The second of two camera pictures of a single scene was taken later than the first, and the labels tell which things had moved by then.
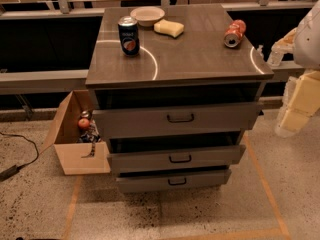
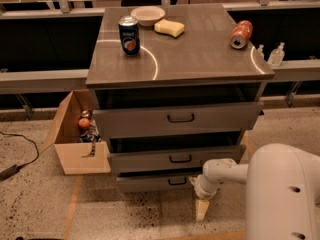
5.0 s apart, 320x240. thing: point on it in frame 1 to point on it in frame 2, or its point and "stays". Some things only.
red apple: (83, 122) stays
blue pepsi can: (129, 36) stays
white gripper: (308, 40) to (202, 191)
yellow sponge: (174, 29) stays
